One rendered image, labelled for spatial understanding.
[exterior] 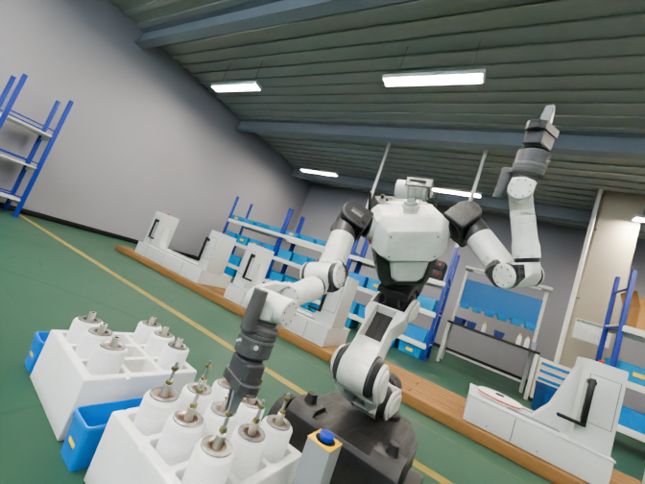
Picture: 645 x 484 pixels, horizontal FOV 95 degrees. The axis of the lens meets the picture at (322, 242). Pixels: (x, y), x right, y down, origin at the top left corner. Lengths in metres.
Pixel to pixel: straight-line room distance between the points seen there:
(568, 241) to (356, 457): 8.77
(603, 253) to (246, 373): 6.92
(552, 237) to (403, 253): 8.53
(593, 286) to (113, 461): 6.93
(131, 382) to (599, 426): 2.67
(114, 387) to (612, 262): 7.13
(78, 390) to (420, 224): 1.19
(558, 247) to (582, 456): 7.13
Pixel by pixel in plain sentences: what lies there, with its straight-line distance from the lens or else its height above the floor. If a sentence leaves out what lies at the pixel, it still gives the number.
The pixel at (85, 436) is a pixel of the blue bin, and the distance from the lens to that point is 1.13.
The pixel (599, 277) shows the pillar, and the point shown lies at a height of 2.36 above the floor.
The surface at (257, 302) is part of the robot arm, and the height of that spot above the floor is 0.60.
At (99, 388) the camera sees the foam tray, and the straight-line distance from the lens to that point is 1.23.
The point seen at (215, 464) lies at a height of 0.24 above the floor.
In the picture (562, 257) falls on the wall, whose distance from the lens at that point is 9.44.
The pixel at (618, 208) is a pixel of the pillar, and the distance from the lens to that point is 7.57.
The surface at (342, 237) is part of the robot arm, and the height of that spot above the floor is 0.85.
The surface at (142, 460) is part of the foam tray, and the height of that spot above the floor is 0.17.
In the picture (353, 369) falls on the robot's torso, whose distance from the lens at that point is 1.10.
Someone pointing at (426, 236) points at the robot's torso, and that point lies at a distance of 1.09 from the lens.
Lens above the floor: 0.70
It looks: 6 degrees up
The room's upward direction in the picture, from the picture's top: 20 degrees clockwise
